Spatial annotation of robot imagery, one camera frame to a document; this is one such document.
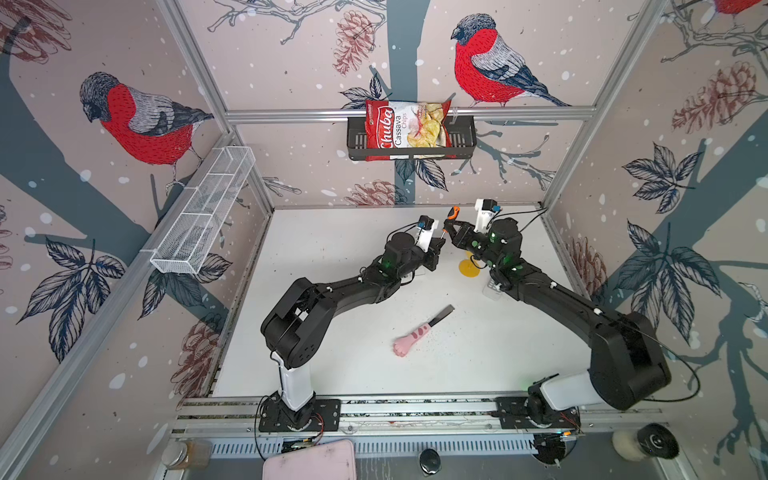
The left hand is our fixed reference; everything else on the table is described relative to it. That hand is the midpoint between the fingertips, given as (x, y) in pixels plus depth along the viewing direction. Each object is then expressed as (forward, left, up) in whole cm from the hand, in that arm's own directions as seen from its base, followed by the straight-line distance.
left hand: (444, 239), depth 82 cm
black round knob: (-49, +7, -12) cm, 51 cm away
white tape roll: (-46, -38, -17) cm, 62 cm away
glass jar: (-47, +59, -14) cm, 76 cm away
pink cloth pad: (-48, +30, -20) cm, 60 cm away
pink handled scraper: (-22, +12, -22) cm, 33 cm away
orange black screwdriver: (+5, -2, +6) cm, 8 cm away
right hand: (+2, +1, +3) cm, 4 cm away
